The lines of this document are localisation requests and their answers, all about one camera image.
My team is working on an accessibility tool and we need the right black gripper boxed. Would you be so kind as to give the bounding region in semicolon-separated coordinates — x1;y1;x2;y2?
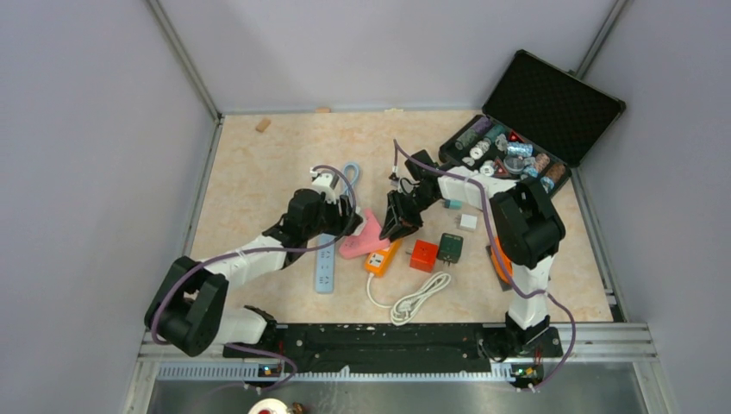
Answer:
383;188;439;245

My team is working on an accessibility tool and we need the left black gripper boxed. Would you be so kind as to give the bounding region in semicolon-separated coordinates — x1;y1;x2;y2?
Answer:
304;195;363;241

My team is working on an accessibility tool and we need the pink triangular power strip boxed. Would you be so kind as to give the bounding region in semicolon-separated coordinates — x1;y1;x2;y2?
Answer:
338;208;390;260

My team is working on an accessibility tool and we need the orange power strip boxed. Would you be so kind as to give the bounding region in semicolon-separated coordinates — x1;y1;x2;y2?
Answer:
364;239;403;278

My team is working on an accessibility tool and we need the green cube socket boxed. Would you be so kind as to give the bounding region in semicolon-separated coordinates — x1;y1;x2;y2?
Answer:
436;233;464;264

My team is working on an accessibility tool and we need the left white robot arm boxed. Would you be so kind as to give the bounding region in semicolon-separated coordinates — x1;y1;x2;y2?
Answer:
144;189;363;356

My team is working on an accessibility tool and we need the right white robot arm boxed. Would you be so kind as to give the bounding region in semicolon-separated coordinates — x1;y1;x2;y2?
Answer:
379;151;565;355

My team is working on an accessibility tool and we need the teal plug adapter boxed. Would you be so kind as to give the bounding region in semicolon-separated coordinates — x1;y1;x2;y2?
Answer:
443;199;462;210

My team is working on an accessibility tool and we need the white plug adapter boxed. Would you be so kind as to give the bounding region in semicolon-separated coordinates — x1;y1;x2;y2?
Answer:
456;214;478;232

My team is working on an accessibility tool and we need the red cube socket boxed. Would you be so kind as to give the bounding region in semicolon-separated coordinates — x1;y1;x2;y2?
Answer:
409;240;439;273

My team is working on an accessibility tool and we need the small wooden block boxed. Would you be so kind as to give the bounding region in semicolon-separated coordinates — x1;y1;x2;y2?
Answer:
255;118;272;133

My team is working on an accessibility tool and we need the grey mat under toy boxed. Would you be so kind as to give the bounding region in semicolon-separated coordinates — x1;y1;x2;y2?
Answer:
485;244;515;293

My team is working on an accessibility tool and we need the black open case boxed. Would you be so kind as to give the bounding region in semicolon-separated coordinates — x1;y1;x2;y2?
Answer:
438;49;626;196

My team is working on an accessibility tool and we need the red white emergency button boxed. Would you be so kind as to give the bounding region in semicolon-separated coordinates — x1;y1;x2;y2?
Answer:
247;398;295;414

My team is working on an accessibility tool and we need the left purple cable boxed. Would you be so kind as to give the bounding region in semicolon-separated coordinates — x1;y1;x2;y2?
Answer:
149;164;359;395

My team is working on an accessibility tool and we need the purple cable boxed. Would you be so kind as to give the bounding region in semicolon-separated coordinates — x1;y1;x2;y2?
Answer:
390;139;578;392
149;164;359;395

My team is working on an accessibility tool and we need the blue power strip with cable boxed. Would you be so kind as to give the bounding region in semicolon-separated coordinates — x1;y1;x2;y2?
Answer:
314;162;361;294

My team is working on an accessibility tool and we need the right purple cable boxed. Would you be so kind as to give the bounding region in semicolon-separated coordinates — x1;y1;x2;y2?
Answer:
390;139;578;392

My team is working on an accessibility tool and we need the white coiled cable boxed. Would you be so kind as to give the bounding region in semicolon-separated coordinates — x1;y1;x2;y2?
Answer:
365;273;453;327

